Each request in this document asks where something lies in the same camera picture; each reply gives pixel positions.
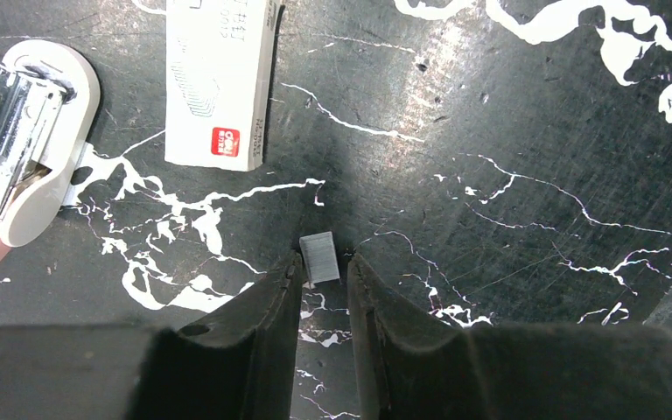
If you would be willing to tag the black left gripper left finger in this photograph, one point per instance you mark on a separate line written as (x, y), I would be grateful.
(236, 362)

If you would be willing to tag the pink white small stapler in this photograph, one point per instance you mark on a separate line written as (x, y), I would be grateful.
(49, 95)

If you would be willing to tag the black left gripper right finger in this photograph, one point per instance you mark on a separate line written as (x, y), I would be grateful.
(411, 365)

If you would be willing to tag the small grey staple strip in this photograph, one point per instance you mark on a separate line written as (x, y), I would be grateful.
(320, 257)

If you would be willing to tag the white staples box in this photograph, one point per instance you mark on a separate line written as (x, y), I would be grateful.
(219, 59)

